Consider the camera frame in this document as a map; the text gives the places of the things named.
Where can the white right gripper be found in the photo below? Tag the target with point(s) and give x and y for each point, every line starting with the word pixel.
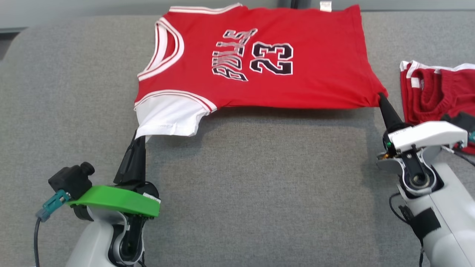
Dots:
pixel 426 135

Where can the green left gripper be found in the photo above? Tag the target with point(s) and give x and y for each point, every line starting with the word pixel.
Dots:
pixel 118 198

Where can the red shorts with white stripe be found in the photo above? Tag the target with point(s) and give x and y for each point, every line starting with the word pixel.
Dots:
pixel 438 92

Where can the red and white basketball jersey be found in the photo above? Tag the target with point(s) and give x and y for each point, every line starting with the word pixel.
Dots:
pixel 315 74

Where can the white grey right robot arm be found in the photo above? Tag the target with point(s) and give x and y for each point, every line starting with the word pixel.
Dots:
pixel 445 207

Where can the grey fabric sofa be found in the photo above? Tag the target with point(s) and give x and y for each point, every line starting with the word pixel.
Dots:
pixel 259 185

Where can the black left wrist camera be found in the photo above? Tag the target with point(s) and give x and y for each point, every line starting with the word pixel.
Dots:
pixel 70 180

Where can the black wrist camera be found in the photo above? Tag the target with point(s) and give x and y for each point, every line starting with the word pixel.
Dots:
pixel 70 180
pixel 462 120

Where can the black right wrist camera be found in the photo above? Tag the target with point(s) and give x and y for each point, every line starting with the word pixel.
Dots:
pixel 462 120

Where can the grey wall frame post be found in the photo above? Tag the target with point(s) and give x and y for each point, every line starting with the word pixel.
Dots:
pixel 293 3

